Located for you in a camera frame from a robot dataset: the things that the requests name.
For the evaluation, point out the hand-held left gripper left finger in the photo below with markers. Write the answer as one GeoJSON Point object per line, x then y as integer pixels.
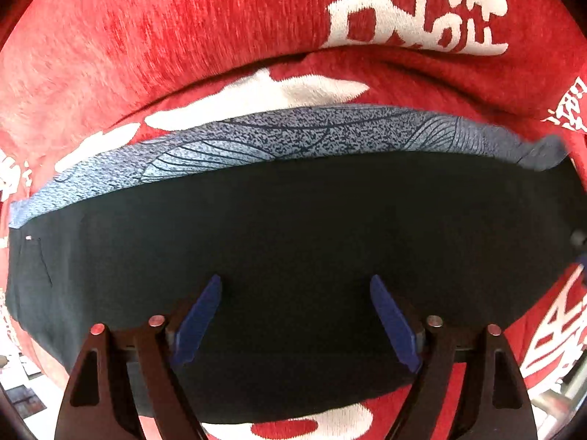
{"type": "Point", "coordinates": [197, 321]}

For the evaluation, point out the red printed blanket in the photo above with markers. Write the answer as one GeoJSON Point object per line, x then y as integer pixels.
{"type": "Point", "coordinates": [183, 32]}

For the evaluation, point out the black pants with blue waistband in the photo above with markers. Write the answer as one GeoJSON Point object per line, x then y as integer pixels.
{"type": "Point", "coordinates": [293, 215]}

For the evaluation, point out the grey metal bar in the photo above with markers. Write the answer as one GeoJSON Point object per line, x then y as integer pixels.
{"type": "Point", "coordinates": [552, 398]}

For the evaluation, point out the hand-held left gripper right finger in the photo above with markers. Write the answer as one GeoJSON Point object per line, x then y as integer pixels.
{"type": "Point", "coordinates": [396, 325]}

